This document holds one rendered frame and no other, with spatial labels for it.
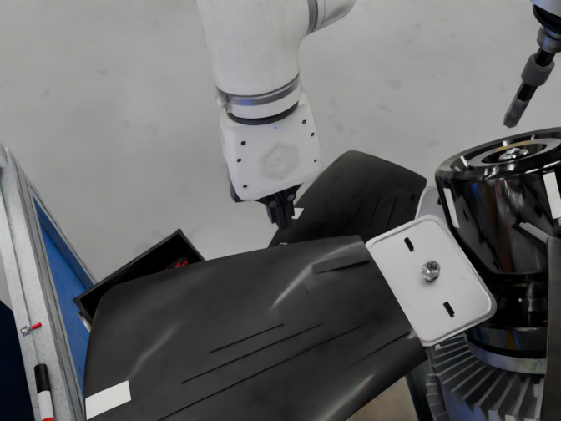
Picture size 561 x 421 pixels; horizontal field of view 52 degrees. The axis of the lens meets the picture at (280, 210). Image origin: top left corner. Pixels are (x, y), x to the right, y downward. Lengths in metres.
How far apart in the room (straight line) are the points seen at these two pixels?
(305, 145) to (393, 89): 1.60
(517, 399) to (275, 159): 0.32
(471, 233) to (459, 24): 2.10
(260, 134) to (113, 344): 0.25
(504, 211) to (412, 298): 0.09
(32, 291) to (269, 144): 0.41
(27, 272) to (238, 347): 0.49
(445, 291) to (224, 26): 0.28
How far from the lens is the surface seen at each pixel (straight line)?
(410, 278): 0.43
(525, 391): 0.45
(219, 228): 1.81
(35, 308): 0.82
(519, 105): 0.28
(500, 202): 0.41
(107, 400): 0.43
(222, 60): 0.53
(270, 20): 0.51
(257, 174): 0.60
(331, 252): 0.43
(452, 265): 0.44
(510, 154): 0.46
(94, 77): 2.30
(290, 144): 0.59
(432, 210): 0.55
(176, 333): 0.43
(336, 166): 0.74
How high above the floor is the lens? 1.57
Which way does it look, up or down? 59 degrees down
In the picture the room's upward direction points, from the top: straight up
